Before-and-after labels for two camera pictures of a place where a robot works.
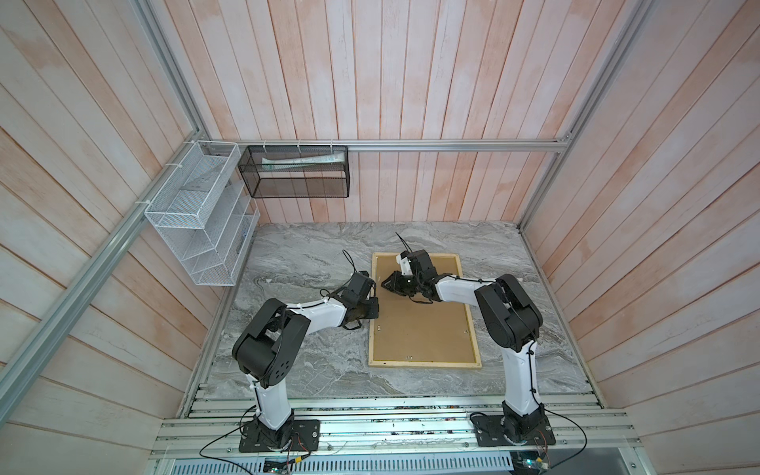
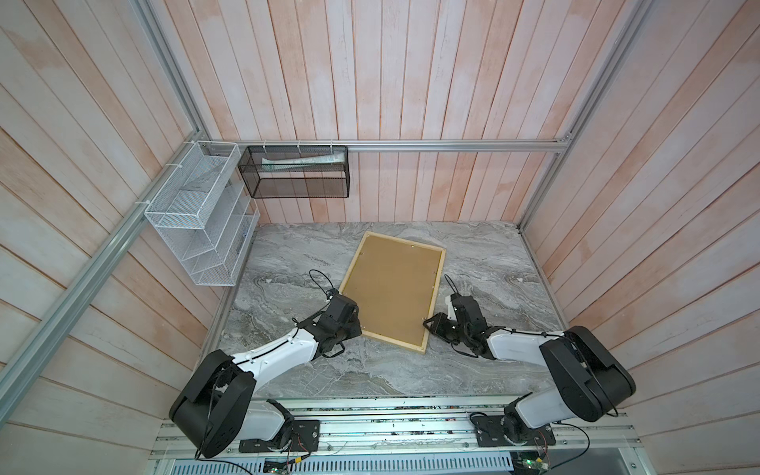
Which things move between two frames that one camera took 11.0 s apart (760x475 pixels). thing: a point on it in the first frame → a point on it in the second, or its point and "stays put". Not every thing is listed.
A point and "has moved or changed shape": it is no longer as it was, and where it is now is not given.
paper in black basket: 270,163 stays put
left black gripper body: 368,309 → 348,331
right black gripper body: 405,285 → 449,330
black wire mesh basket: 296,171 stays put
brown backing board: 409,332 has moved or changed shape
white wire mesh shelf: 207,214 stays put
